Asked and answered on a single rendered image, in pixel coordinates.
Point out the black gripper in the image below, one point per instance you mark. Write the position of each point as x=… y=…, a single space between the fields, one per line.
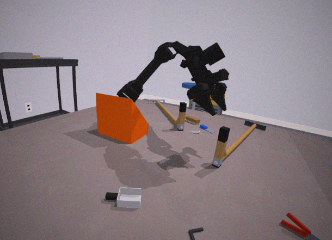
x=201 y=92

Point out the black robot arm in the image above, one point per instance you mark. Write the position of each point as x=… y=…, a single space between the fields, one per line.
x=195 y=59

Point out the dark grey l-shaped bar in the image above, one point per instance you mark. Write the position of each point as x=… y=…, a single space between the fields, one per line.
x=193 y=231

